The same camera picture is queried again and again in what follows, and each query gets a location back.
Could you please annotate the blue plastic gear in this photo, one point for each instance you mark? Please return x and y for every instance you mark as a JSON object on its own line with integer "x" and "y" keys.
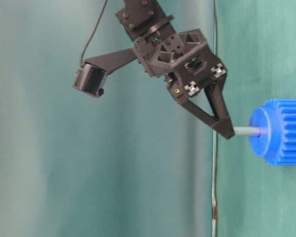
{"x": 276, "y": 144}

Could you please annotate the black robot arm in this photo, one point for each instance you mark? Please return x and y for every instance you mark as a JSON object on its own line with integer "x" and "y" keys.
{"x": 145, "y": 19}

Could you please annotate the green cutting mat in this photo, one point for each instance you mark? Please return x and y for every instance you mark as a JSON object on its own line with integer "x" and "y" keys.
{"x": 257, "y": 44}

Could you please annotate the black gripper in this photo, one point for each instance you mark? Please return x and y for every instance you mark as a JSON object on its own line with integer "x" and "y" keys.
{"x": 189, "y": 66}

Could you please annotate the grey metal shaft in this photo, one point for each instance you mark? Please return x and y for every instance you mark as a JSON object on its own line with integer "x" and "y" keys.
{"x": 246, "y": 131}

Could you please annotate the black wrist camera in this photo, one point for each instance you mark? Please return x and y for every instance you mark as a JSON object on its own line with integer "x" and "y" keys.
{"x": 90, "y": 80}

